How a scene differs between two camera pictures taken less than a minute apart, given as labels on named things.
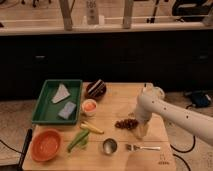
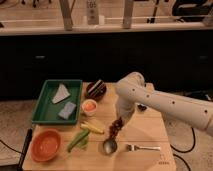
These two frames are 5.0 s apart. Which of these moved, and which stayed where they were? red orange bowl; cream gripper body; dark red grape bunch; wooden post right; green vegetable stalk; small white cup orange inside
Moved: dark red grape bunch; cream gripper body
Stayed: wooden post right; green vegetable stalk; red orange bowl; small white cup orange inside
